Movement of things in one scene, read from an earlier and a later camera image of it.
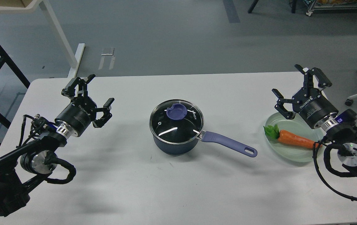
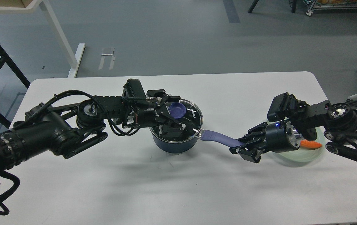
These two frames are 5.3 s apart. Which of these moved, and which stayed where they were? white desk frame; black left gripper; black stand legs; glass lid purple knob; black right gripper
Moved: black right gripper; black left gripper
Stayed: black stand legs; white desk frame; glass lid purple knob
